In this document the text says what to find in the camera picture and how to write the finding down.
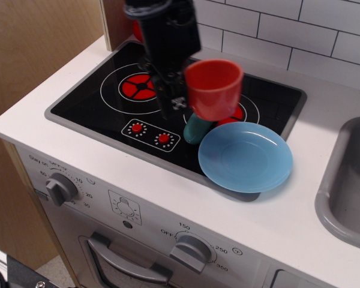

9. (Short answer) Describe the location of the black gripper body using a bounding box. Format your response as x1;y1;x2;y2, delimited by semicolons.
122;0;202;79

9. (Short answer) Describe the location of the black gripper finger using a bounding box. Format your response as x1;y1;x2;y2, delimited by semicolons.
170;74;188;110
151;75;174;119

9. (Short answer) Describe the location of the red plastic cup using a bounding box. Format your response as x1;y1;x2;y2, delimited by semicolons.
184;59;244;121

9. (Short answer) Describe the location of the light blue plastic plate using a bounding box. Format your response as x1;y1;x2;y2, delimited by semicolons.
198;122;293;193

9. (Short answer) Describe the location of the red ball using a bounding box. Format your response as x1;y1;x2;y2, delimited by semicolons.
133;20;143;43

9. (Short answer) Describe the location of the teal toy pickle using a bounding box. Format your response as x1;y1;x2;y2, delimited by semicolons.
183;113;214;145

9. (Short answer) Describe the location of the red right stove button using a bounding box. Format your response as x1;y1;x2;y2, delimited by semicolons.
158;134;170;145

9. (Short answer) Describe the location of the red stove button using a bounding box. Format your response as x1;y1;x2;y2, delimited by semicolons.
158;134;170;145
131;123;143;134

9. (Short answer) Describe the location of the red left stove button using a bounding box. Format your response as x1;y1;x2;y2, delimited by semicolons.
131;123;143;134

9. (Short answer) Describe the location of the black toy stovetop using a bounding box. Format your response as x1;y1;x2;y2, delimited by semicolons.
45;41;307;193

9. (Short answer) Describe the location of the grey timer knob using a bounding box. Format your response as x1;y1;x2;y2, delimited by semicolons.
46;173;78;206

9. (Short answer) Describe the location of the grey oven temperature knob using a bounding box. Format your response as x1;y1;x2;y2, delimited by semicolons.
169;233;212;274

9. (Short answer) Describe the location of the grey toy sink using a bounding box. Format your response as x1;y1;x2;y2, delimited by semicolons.
314;117;360;248

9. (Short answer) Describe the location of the grey oven door handle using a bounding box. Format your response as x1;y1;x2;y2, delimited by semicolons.
88;233;173;285

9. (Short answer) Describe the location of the black base with cable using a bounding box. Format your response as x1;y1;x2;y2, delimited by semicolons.
0;254;61;287

